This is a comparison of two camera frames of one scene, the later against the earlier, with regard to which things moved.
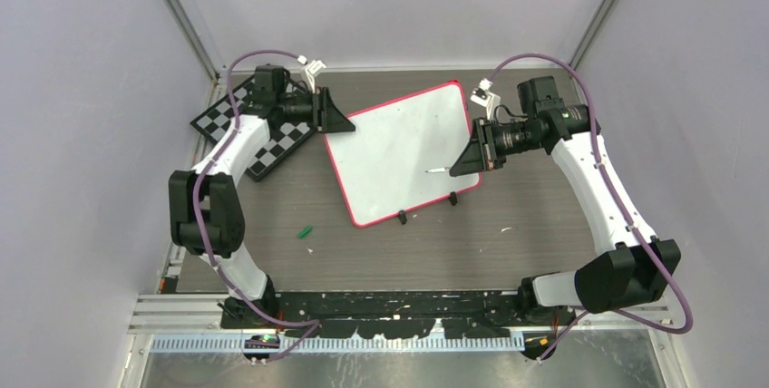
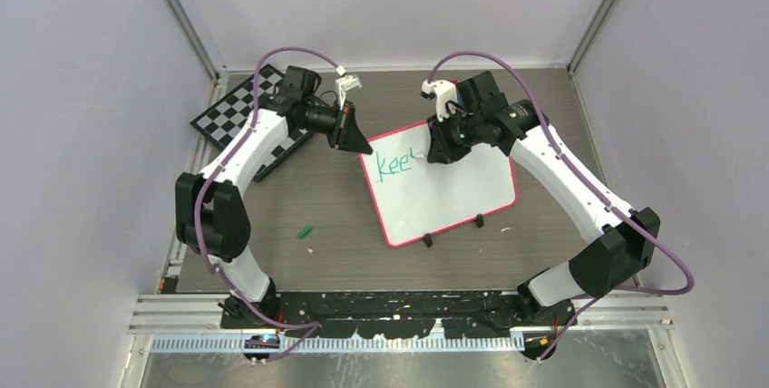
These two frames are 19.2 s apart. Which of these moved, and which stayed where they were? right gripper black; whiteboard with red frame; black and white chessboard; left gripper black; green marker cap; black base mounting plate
Moved: left gripper black; right gripper black; whiteboard with red frame
Stayed: black base mounting plate; green marker cap; black and white chessboard
